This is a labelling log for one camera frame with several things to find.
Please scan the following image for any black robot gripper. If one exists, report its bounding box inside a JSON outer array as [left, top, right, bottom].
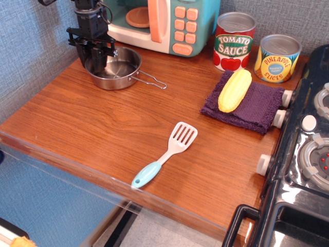
[[66, 12, 116, 74]]

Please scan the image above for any small stainless steel pot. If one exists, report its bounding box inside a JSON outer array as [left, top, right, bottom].
[[85, 47, 168, 91]]

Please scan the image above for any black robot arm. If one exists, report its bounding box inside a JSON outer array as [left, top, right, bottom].
[[67, 1, 118, 73]]

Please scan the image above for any orange microwave turntable plate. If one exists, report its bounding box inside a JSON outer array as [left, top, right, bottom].
[[125, 7, 150, 28]]

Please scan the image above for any teal and pink toy microwave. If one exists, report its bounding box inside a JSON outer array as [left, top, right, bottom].
[[105, 1, 221, 57]]

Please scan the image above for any tomato sauce can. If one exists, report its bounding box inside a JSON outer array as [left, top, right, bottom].
[[213, 12, 257, 71]]

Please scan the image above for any purple folded cloth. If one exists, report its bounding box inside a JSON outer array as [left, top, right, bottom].
[[200, 70, 284, 135]]

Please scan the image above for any yellow toy corn cob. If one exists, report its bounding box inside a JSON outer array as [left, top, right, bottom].
[[218, 69, 252, 113]]

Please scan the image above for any pineapple slices can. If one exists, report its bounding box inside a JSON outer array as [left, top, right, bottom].
[[254, 34, 302, 83]]

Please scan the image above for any white stove knob middle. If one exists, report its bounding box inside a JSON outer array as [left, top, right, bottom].
[[272, 110, 286, 129]]

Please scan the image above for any white stove knob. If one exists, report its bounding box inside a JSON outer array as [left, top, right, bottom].
[[256, 154, 271, 176], [272, 110, 286, 129], [281, 90, 293, 108]]

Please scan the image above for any white stove knob upper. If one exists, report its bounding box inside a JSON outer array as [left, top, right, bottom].
[[281, 90, 293, 108]]

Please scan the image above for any yellow object at corner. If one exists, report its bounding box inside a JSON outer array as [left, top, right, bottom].
[[10, 236, 36, 247]]

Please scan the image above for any white stove knob lower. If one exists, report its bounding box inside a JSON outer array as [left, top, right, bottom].
[[256, 154, 271, 176]]

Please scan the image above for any black toy stove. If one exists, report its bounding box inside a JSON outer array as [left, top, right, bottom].
[[223, 45, 328, 246]]

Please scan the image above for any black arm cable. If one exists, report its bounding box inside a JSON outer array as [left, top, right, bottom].
[[97, 1, 114, 26]]

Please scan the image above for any white spatula with teal handle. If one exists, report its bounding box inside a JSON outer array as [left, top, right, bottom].
[[131, 121, 198, 188]]

